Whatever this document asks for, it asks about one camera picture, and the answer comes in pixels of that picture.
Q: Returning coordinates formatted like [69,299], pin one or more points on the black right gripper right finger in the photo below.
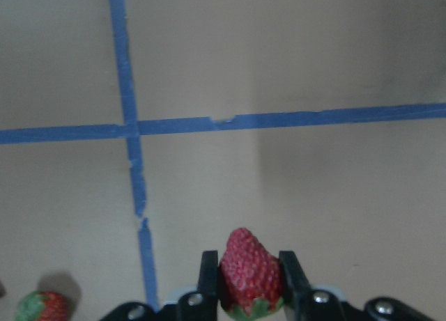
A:
[302,301]

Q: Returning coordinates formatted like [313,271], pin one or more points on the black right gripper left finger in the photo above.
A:
[201,303]

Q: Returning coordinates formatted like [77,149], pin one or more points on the red strawberry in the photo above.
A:
[251,278]
[42,305]

